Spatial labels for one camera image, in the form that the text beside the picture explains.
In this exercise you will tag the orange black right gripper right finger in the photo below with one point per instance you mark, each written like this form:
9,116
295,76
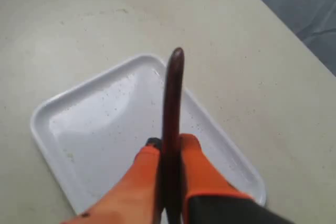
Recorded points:
209,198

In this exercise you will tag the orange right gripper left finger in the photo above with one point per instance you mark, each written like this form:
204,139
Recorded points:
136,197

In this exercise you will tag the dark brown wooden spoon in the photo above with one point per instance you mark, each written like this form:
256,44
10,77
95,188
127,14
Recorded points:
171,144

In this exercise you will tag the white rectangular tray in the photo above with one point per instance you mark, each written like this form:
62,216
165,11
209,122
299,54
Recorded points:
90,134

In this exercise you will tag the grey backdrop curtain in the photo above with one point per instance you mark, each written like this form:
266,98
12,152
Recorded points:
313,22

